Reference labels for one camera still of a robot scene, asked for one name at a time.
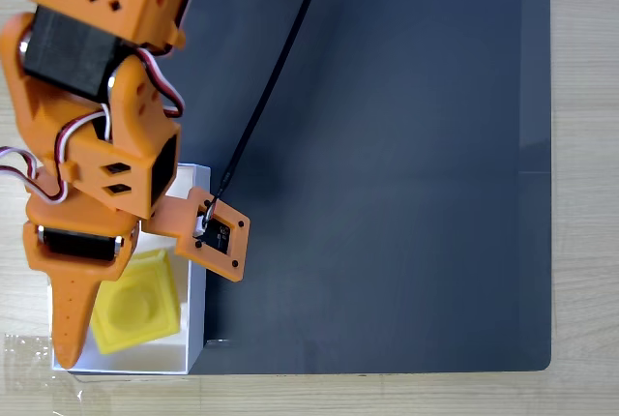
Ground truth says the yellow toy building block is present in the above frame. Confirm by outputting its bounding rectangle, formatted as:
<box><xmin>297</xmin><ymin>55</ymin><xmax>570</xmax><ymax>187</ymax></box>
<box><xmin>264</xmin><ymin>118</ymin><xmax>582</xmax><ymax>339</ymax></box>
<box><xmin>89</xmin><ymin>248</ymin><xmax>183</xmax><ymax>356</ymax></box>

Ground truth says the white open cardboard box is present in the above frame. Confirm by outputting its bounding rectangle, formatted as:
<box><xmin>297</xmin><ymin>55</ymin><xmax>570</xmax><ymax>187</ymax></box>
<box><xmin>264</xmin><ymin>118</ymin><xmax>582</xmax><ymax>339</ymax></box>
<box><xmin>47</xmin><ymin>163</ymin><xmax>212</xmax><ymax>375</ymax></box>

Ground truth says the clear adhesive tape piece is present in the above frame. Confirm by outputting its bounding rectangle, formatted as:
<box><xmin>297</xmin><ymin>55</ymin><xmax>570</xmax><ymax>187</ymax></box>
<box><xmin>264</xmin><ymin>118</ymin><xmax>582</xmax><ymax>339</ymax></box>
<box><xmin>3</xmin><ymin>332</ymin><xmax>86</xmax><ymax>403</ymax></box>

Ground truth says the dark grey table mat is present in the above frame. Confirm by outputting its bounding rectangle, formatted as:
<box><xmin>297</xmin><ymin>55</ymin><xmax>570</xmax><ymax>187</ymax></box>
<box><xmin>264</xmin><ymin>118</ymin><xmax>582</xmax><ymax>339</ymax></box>
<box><xmin>67</xmin><ymin>0</ymin><xmax>553</xmax><ymax>376</ymax></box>

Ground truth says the white red black servo wire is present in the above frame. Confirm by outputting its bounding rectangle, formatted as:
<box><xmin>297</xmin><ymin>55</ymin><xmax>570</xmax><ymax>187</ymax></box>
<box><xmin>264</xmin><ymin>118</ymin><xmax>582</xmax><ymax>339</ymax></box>
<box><xmin>0</xmin><ymin>104</ymin><xmax>113</xmax><ymax>205</ymax></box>
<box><xmin>133</xmin><ymin>45</ymin><xmax>186</xmax><ymax>120</ymax></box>

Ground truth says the orange camera mount with board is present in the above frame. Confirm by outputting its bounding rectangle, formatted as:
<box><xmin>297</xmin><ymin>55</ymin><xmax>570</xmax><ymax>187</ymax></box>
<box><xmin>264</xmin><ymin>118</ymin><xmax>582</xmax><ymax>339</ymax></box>
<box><xmin>141</xmin><ymin>187</ymin><xmax>251</xmax><ymax>283</ymax></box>

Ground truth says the black camera cable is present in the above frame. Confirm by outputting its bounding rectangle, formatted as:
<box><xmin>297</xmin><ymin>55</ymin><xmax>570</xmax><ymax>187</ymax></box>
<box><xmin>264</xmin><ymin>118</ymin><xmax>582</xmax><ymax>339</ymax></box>
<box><xmin>202</xmin><ymin>0</ymin><xmax>334</xmax><ymax>229</ymax></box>

